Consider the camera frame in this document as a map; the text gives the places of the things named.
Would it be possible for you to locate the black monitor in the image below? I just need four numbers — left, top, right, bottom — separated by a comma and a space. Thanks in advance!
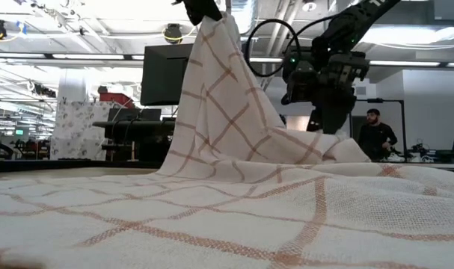
139, 43, 194, 107

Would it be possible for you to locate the black desk with laptops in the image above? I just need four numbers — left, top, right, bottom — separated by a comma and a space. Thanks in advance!
91, 107, 177, 162

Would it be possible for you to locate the white patterned partition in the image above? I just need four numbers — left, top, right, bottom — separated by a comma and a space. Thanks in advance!
49, 99, 117, 161

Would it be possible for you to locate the black ceiling device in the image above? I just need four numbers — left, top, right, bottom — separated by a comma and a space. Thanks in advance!
162, 22, 183, 44

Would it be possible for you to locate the black metal table frame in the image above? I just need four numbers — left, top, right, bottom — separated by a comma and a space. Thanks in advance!
0, 158, 454, 176

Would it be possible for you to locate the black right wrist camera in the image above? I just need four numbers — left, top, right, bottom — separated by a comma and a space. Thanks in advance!
281, 59, 319, 105

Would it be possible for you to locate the white checked kitchen towel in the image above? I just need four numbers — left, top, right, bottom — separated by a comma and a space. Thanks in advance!
0, 10, 454, 269

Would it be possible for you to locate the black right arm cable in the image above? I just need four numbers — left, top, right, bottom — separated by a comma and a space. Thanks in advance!
244, 17, 325, 78

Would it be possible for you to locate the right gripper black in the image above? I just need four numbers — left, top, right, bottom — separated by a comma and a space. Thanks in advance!
307, 52, 370, 135

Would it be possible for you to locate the red box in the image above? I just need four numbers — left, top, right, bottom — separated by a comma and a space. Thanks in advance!
98, 92, 136, 110

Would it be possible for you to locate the person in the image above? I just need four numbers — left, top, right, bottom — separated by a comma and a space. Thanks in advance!
357, 108, 399, 162

